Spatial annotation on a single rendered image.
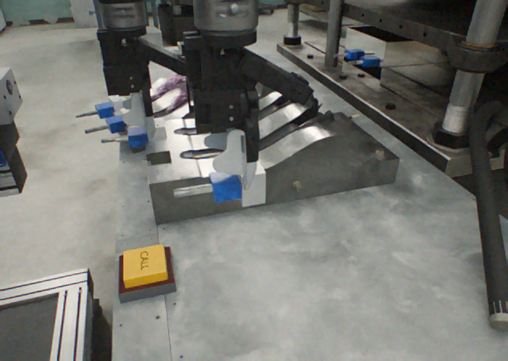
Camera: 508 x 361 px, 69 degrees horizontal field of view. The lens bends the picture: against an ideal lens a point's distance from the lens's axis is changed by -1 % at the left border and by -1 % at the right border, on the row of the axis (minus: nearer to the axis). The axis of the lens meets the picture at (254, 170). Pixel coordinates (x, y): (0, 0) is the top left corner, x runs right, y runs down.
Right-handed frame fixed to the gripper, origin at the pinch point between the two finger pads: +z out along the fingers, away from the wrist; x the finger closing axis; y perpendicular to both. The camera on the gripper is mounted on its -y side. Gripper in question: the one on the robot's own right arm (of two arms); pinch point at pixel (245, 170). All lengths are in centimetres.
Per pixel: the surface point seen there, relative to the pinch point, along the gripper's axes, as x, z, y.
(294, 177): -10.1, 9.4, -12.2
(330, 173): -10.1, 9.8, -19.9
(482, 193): 6.8, 7.3, -39.6
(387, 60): -64, 5, -67
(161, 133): -26.6, 4.8, 10.9
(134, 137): -27.0, 5.2, 16.3
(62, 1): -739, 59, 141
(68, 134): -238, 95, 76
